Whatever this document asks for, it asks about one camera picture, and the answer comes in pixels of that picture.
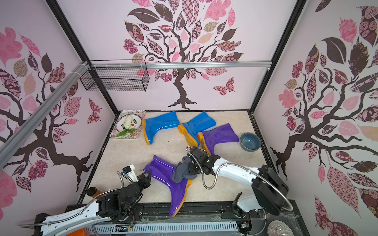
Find floral square tray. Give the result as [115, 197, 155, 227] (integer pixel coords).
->
[110, 110, 146, 139]

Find brown cylinder bottle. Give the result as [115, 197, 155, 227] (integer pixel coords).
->
[86, 186, 103, 199]

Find back aluminium rail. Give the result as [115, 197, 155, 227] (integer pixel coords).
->
[90, 61, 272, 69]

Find white patterned plate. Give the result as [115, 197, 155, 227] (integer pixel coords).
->
[115, 114, 142, 133]

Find blue boot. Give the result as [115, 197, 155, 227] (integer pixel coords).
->
[178, 112, 216, 147]
[142, 112, 180, 145]

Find orange round object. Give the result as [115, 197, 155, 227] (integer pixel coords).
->
[67, 229, 90, 236]

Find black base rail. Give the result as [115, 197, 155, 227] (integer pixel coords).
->
[53, 199, 311, 236]

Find grey cloth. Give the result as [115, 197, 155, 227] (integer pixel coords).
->
[171, 156, 197, 183]

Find blue boot on left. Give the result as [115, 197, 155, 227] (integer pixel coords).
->
[142, 112, 180, 145]

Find black wire basket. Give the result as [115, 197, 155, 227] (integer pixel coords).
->
[80, 59, 150, 92]

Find round wire fan guard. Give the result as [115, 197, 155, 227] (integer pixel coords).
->
[267, 220, 294, 236]

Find blue boot on right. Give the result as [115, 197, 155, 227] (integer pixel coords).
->
[178, 112, 216, 147]

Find white slotted cable duct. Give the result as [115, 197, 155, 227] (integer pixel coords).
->
[86, 221, 238, 236]

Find grey-blue bowl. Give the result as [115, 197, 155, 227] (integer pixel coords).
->
[240, 132, 262, 152]

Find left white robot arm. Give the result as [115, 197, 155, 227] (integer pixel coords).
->
[34, 170, 152, 236]

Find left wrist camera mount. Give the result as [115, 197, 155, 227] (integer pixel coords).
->
[121, 164, 138, 183]

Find purple boot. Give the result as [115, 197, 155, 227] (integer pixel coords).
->
[197, 124, 239, 155]
[143, 155, 193, 217]

